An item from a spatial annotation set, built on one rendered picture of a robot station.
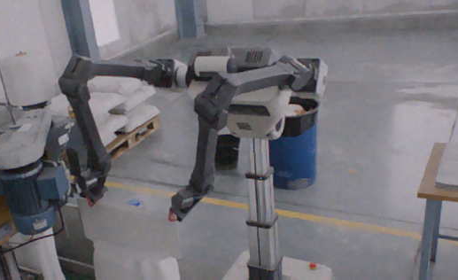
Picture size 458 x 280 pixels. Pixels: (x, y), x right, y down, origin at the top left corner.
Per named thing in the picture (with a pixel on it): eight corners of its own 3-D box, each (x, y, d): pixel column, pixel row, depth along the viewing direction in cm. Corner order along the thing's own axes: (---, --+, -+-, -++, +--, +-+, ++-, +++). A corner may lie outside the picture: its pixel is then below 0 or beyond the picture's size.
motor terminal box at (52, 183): (71, 192, 184) (65, 164, 179) (63, 206, 175) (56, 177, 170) (50, 194, 186) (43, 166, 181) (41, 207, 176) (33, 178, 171)
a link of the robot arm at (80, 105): (88, 81, 169) (66, 71, 174) (76, 90, 166) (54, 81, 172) (116, 166, 201) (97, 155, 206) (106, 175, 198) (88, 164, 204)
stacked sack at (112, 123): (131, 124, 530) (129, 112, 524) (94, 149, 481) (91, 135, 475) (99, 121, 551) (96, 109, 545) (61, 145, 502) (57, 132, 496)
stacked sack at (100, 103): (128, 103, 519) (127, 89, 513) (89, 126, 470) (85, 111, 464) (97, 101, 541) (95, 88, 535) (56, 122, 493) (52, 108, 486)
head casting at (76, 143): (95, 170, 230) (81, 109, 217) (58, 195, 212) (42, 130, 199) (47, 163, 246) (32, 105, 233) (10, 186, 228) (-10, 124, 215)
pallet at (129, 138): (160, 126, 584) (159, 115, 578) (100, 170, 494) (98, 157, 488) (104, 122, 625) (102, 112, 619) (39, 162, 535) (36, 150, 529)
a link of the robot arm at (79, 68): (83, 58, 163) (63, 49, 168) (75, 98, 168) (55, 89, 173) (164, 65, 199) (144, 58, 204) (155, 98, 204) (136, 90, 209)
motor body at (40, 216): (65, 220, 188) (50, 159, 178) (37, 241, 177) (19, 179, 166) (37, 213, 196) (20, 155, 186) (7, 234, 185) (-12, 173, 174)
